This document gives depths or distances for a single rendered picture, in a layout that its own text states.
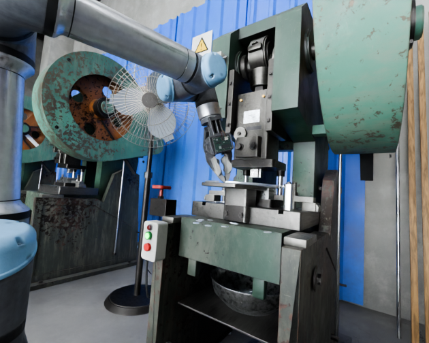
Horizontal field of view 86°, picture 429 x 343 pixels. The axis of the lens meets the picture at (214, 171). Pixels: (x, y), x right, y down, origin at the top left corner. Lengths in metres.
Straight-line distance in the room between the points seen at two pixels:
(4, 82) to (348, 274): 2.09
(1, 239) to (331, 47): 0.72
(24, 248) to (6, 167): 0.18
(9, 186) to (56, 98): 1.40
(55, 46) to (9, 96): 5.69
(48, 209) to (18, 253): 1.67
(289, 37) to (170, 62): 0.56
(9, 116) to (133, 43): 0.26
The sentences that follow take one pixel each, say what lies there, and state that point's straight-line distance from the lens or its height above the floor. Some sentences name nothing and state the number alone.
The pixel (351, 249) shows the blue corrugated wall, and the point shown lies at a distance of 2.07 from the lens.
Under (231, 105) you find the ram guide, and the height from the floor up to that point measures 1.11.
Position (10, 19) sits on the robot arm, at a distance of 0.51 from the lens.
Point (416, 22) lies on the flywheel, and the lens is 1.04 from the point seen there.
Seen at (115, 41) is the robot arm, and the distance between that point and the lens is 0.52.
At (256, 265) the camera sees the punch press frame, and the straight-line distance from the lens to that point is 0.77.
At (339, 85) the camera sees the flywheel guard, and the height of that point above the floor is 1.04.
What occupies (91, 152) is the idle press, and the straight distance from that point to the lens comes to 1.94.
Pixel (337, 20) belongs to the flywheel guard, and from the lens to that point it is 0.68.
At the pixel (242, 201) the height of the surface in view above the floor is 0.72.
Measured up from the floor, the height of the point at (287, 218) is 0.68.
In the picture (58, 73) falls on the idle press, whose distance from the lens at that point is 1.97.
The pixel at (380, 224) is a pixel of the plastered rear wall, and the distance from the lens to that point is 2.07.
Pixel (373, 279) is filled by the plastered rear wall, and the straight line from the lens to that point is 2.14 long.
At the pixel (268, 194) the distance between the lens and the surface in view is 0.93.
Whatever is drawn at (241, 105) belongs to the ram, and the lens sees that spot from 1.02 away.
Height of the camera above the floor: 0.75
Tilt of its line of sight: 5 degrees up
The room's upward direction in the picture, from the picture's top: 4 degrees clockwise
